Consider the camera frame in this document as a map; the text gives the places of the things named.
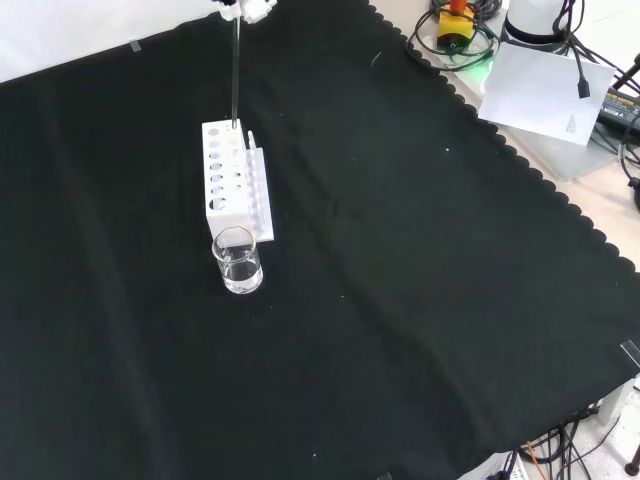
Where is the black cables bundle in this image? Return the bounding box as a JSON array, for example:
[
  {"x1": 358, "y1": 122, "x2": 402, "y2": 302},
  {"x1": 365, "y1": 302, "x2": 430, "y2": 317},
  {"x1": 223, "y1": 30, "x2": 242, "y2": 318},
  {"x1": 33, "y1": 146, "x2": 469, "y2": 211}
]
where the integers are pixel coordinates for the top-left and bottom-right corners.
[{"x1": 509, "y1": 407, "x2": 640, "y2": 480}]

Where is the black tripod leg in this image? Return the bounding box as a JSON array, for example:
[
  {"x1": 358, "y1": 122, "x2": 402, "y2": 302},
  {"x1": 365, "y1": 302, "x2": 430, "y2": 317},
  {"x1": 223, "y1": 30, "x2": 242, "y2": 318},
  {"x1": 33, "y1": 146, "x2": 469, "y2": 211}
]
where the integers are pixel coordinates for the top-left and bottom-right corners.
[{"x1": 610, "y1": 49, "x2": 640, "y2": 96}]

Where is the yellow stop button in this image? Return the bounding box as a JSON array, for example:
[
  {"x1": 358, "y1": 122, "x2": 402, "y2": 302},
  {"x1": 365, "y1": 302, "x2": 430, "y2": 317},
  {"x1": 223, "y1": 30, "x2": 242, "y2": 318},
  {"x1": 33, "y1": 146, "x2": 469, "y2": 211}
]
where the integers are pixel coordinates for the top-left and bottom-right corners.
[{"x1": 436, "y1": 0, "x2": 475, "y2": 53}]

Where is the clear glass beaker with water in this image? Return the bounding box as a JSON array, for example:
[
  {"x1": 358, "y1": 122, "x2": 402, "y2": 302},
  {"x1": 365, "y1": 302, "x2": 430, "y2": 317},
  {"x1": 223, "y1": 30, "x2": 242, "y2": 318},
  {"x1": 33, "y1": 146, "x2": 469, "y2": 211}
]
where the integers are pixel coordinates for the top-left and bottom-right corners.
[{"x1": 211, "y1": 226, "x2": 265, "y2": 296}]

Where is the black power adapter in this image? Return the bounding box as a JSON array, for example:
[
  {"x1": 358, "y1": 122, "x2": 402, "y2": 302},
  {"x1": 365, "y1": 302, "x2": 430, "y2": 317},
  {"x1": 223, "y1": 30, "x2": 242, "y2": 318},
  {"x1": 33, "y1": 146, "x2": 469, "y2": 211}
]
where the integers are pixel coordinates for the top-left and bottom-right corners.
[{"x1": 596, "y1": 85, "x2": 640, "y2": 131}]

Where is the white test tube rack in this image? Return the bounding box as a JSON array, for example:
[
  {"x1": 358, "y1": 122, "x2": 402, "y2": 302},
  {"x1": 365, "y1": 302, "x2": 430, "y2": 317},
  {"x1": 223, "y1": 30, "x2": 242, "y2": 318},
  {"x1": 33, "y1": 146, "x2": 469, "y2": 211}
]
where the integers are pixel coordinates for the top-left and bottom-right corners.
[{"x1": 201, "y1": 118, "x2": 277, "y2": 244}]

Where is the pale board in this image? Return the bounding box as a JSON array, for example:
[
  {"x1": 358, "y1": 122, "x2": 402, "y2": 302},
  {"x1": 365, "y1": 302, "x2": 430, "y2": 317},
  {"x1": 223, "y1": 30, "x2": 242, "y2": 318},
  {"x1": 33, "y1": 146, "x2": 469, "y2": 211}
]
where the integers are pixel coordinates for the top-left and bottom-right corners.
[{"x1": 477, "y1": 41, "x2": 617, "y2": 147}]

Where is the black cable with plug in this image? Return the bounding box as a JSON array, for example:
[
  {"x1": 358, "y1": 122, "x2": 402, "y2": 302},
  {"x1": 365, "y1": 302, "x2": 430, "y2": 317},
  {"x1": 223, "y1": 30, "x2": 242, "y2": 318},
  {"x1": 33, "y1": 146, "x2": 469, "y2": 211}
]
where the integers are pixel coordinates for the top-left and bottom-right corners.
[{"x1": 552, "y1": 0, "x2": 592, "y2": 100}]

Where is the orange cable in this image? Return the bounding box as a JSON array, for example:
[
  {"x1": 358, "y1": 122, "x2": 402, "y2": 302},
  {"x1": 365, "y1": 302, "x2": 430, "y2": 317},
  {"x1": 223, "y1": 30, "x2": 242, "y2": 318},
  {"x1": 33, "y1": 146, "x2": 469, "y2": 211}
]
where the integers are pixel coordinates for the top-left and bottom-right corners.
[{"x1": 519, "y1": 439, "x2": 550, "y2": 480}]

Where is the clear glass rod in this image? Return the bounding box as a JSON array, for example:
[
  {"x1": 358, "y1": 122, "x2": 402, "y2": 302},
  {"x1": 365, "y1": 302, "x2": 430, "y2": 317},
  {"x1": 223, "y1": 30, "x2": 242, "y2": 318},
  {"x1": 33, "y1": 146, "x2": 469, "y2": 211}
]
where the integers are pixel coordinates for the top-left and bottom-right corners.
[{"x1": 230, "y1": 14, "x2": 242, "y2": 126}]

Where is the black bench cloth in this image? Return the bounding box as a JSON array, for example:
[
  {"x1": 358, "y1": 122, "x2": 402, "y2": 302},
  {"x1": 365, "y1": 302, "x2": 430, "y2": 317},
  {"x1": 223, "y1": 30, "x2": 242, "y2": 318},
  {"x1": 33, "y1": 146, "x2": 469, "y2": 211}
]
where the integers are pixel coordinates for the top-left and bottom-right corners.
[{"x1": 0, "y1": 0, "x2": 640, "y2": 480}]

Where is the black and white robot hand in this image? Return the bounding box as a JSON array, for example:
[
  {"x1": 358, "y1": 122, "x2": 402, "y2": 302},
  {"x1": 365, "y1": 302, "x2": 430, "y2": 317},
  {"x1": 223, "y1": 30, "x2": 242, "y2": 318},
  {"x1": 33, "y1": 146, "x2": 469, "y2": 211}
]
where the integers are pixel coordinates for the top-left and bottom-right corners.
[{"x1": 211, "y1": 0, "x2": 277, "y2": 24}]

